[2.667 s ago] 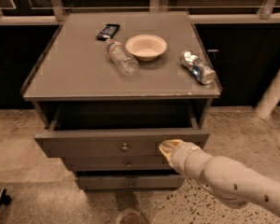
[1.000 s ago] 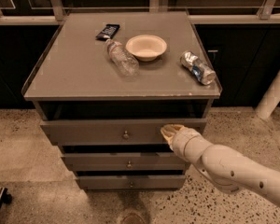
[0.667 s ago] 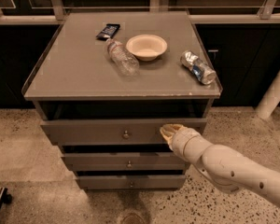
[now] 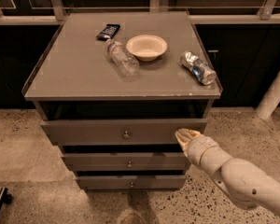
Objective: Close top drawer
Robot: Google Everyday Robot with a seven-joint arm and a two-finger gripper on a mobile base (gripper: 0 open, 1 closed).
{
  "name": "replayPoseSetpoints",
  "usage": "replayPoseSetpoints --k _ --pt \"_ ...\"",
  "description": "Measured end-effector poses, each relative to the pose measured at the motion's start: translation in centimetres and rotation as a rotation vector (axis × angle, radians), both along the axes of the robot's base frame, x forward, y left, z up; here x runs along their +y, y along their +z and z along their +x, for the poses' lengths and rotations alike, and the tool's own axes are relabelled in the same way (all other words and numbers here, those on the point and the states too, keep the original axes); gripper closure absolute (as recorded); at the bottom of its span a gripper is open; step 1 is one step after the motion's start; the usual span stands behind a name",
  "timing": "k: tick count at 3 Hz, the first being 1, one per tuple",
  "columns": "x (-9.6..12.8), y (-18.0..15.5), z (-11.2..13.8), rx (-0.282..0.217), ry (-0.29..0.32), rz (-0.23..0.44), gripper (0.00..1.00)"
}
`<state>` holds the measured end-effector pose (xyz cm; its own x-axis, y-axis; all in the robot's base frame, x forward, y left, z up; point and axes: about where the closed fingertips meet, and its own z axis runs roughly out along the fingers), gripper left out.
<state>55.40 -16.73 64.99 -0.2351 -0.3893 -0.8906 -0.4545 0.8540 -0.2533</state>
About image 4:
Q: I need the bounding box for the white diagonal post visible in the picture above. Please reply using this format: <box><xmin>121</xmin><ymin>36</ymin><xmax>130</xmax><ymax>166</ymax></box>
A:
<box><xmin>256</xmin><ymin>71</ymin><xmax>280</xmax><ymax>119</ymax></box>

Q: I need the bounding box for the grey middle drawer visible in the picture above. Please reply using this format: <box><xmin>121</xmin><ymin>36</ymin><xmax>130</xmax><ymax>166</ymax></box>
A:
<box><xmin>62</xmin><ymin>152</ymin><xmax>189</xmax><ymax>171</ymax></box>

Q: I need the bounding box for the grey drawer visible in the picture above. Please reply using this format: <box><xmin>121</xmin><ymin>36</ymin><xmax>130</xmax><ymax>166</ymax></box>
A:
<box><xmin>41</xmin><ymin>119</ymin><xmax>207</xmax><ymax>146</ymax></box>
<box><xmin>62</xmin><ymin>152</ymin><xmax>189</xmax><ymax>171</ymax></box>
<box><xmin>77</xmin><ymin>175</ymin><xmax>186</xmax><ymax>190</ymax></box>

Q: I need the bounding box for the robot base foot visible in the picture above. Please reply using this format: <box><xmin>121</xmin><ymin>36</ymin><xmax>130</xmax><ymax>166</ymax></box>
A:
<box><xmin>120</xmin><ymin>213</ymin><xmax>146</xmax><ymax>224</ymax></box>

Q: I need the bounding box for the clear plastic water bottle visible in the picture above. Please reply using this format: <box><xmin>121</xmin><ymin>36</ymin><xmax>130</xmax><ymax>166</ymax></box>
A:
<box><xmin>106</xmin><ymin>39</ymin><xmax>140</xmax><ymax>77</ymax></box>

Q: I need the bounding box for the white paper bowl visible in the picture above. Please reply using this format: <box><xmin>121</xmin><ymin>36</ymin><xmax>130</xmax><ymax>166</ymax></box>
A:
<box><xmin>126</xmin><ymin>35</ymin><xmax>168</xmax><ymax>62</ymax></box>

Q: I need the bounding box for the grey top drawer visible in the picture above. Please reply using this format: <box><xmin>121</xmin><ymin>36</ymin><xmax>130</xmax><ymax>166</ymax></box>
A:
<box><xmin>41</xmin><ymin>119</ymin><xmax>207</xmax><ymax>146</ymax></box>

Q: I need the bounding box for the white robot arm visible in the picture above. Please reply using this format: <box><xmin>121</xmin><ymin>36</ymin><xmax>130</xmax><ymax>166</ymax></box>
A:
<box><xmin>175</xmin><ymin>128</ymin><xmax>280</xmax><ymax>217</ymax></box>

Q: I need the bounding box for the crushed silver blue can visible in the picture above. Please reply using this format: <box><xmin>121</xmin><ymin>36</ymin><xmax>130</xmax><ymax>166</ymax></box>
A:
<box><xmin>180</xmin><ymin>50</ymin><xmax>217</xmax><ymax>86</ymax></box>

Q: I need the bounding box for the grey drawer cabinet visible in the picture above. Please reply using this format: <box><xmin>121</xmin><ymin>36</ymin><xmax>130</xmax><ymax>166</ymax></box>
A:
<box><xmin>23</xmin><ymin>12</ymin><xmax>222</xmax><ymax>180</ymax></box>

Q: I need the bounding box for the dark blue snack packet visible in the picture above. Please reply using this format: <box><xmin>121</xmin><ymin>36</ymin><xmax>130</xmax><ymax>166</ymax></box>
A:
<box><xmin>96</xmin><ymin>23</ymin><xmax>120</xmax><ymax>40</ymax></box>

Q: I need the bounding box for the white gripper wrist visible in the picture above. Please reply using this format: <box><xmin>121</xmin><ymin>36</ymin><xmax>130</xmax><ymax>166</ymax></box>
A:
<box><xmin>175</xmin><ymin>128</ymin><xmax>232</xmax><ymax>178</ymax></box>

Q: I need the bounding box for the black object on floor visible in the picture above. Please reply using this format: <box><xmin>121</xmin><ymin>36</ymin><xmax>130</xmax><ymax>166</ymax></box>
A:
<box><xmin>0</xmin><ymin>188</ymin><xmax>13</xmax><ymax>210</ymax></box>

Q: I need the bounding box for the grey bottom drawer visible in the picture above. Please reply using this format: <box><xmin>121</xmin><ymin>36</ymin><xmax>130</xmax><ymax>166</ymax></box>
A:
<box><xmin>77</xmin><ymin>175</ymin><xmax>186</xmax><ymax>190</ymax></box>

